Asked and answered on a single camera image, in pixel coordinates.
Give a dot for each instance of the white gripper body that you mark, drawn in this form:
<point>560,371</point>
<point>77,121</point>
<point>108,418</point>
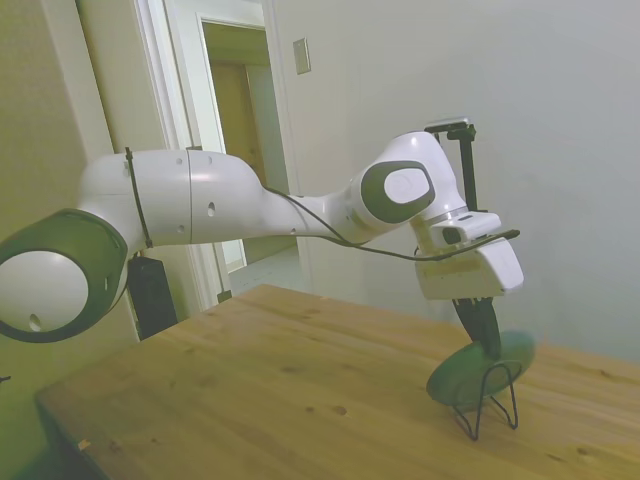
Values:
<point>475,272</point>

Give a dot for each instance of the brown hallway door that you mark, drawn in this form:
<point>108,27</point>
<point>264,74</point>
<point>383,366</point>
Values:
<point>240,115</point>

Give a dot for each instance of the beige wall switch plate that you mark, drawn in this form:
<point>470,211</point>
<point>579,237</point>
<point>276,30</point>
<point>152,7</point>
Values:
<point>301,56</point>

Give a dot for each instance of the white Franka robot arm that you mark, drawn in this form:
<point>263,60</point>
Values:
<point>200,200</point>

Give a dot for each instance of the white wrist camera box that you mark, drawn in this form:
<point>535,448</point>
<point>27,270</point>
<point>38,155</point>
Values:
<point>467,227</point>

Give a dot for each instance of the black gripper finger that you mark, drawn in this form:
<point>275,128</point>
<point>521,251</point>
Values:
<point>490,330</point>
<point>467,320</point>

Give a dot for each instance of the white open door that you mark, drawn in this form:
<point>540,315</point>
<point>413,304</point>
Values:
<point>200,100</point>

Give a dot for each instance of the black camera on stand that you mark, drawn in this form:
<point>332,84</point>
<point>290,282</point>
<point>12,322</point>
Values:
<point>450,124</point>

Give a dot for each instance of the grey-green round plate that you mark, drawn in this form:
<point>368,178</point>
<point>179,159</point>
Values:
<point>462,375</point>

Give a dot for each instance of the black camera stand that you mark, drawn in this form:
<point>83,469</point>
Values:
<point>467,165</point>

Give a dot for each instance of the black box behind table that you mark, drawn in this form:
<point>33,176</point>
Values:
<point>152,300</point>

